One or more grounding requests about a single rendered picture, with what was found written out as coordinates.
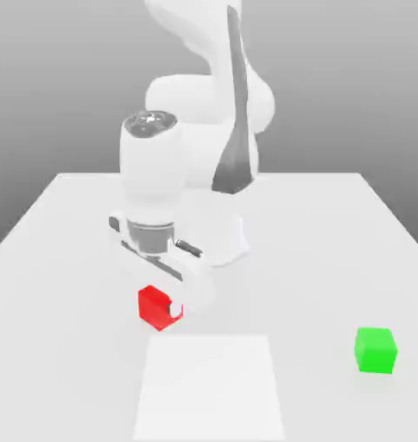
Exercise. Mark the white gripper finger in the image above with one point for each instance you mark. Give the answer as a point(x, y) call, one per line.
point(177, 310)

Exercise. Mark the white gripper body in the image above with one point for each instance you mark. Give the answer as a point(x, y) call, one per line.
point(195, 276)

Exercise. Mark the small red cube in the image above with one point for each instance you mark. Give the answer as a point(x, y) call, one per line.
point(153, 307)

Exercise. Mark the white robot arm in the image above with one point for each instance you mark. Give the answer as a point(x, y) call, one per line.
point(153, 165)

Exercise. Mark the small green cube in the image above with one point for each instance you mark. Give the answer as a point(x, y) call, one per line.
point(374, 350)

